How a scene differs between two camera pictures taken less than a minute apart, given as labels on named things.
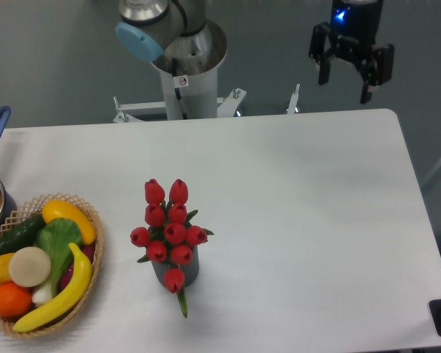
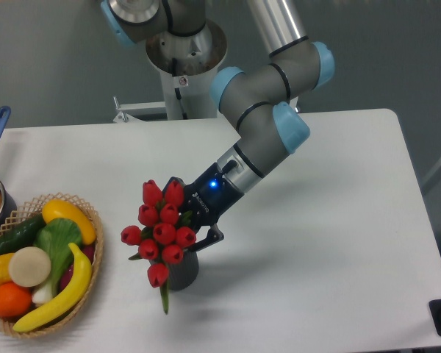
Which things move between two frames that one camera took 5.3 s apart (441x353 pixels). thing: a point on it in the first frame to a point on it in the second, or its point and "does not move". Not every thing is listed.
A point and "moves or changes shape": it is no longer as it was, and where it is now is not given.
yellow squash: [61, 209] does not move
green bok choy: [59, 238] does not move
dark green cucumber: [16, 236] does not move
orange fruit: [9, 299] does not move
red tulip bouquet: [170, 236] moves or changes shape
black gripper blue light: [355, 26] to [207, 196]
